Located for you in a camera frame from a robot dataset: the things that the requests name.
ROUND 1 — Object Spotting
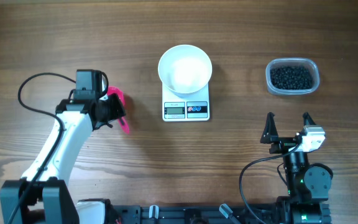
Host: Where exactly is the white round bowl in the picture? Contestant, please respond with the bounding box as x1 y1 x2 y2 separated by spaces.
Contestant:
157 44 213 95

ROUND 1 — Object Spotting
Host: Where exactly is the pink measuring scoop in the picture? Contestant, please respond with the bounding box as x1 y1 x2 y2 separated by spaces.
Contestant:
107 86 130 134

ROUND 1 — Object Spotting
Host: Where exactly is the white digital kitchen scale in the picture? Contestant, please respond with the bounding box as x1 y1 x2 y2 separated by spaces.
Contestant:
162 85 210 122

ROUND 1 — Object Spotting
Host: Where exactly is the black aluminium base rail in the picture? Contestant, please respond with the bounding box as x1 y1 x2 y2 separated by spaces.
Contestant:
107 203 332 224

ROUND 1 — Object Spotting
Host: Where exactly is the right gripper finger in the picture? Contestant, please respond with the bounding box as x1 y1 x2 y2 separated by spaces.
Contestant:
260 112 279 144
303 112 316 126

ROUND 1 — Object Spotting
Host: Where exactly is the right black camera cable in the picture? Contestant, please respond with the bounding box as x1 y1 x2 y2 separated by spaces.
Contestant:
239 141 304 224

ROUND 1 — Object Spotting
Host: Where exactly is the clear plastic bean container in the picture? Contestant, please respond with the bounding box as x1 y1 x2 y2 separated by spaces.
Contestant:
265 58 320 96

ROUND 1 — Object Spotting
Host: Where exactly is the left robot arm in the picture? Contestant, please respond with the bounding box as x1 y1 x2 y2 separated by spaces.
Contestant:
0 70 126 223

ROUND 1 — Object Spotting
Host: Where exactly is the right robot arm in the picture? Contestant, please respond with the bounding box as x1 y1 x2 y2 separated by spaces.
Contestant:
260 112 333 224

